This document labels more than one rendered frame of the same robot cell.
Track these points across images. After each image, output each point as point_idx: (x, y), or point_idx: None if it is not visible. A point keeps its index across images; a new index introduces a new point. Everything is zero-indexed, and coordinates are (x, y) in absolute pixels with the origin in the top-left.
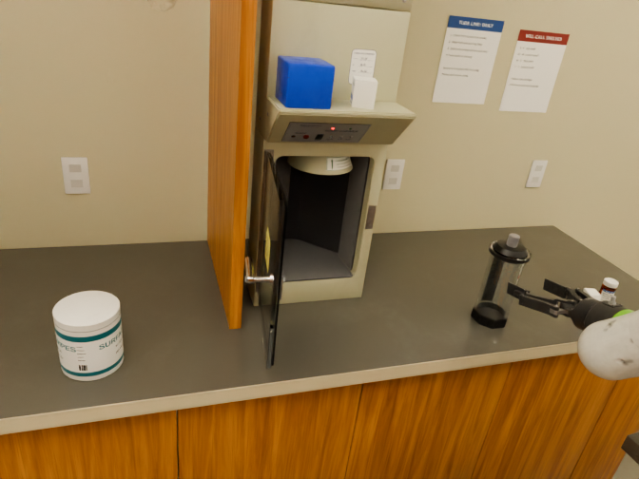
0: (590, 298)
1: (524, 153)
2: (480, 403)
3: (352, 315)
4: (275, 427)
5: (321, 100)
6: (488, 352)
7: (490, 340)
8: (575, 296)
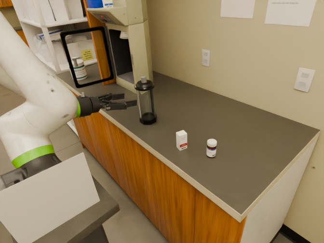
0: (94, 96)
1: (290, 60)
2: (133, 153)
3: (124, 96)
4: (91, 114)
5: (92, 5)
6: (120, 123)
7: (129, 122)
8: (110, 101)
